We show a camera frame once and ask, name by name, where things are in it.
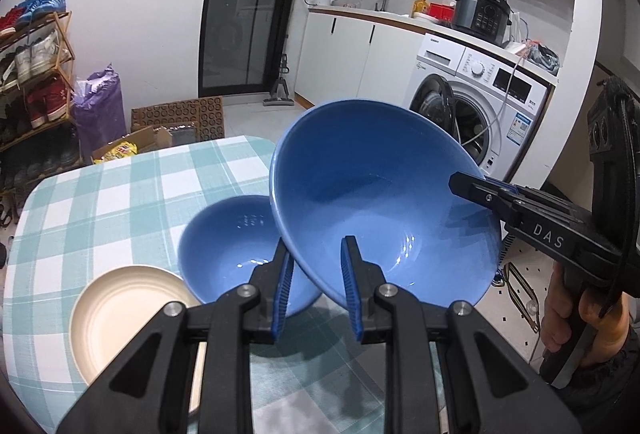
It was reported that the brown circle-patterned doormat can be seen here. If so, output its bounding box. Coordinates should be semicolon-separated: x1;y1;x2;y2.
131;96;226;145

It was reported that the white lower kitchen cabinet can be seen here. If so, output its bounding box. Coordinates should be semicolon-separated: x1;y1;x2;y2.
295;6;426;107

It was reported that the small cream plate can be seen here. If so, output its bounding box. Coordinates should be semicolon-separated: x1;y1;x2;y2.
69;265;206;417

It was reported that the dark plastic bag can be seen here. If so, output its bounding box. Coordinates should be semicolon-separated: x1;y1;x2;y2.
525;41;561;76

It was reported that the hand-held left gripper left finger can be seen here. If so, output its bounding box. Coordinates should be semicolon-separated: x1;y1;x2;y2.
56;239;297;434

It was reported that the purple plastic bag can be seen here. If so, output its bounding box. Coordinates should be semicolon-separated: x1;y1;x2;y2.
73;69;127;157

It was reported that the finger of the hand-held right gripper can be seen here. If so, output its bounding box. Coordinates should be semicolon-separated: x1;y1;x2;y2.
448;171;593;229
480;175;522;197

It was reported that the teal checked tablecloth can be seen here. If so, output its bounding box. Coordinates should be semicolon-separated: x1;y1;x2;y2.
2;135;451;434

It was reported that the black framed glass door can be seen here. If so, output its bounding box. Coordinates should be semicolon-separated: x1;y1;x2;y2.
197;0;313;100

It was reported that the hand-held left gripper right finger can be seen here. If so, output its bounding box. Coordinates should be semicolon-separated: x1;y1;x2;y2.
340;235;583;434

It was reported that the person's right hand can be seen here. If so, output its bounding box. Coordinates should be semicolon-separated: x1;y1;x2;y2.
539;259;632;365

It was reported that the yellow snack bag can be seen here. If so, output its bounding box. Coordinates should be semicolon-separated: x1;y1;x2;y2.
102;141;138;162

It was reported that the white washing machine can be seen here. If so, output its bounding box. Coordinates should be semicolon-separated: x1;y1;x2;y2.
409;33;557;182

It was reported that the black pressure cooker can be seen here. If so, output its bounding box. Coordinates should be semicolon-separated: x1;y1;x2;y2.
451;0;513;47

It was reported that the large blue bowl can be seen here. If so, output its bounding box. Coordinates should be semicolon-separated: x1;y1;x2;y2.
177;195;323;320

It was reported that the cardboard box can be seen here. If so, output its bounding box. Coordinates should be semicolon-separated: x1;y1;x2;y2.
90;126;173;165

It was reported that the shoe rack with shoes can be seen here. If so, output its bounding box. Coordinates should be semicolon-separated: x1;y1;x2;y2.
0;0;81;215

